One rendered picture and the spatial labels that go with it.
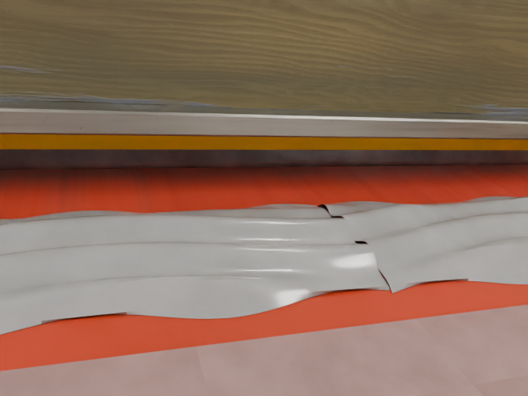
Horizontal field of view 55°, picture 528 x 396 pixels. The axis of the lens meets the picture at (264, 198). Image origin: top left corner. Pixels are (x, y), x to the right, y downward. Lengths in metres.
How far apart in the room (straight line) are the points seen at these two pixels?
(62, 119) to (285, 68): 0.10
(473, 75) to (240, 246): 0.17
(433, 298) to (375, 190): 0.10
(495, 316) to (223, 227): 0.10
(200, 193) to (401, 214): 0.09
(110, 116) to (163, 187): 0.05
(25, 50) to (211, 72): 0.07
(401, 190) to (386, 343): 0.13
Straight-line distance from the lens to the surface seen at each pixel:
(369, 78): 0.26
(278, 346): 0.16
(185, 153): 0.25
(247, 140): 0.26
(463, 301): 0.20
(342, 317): 0.17
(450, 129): 0.28
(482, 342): 0.18
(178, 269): 0.18
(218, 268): 0.18
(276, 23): 0.24
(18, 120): 0.22
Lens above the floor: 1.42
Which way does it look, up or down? 54 degrees down
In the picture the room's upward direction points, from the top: 26 degrees clockwise
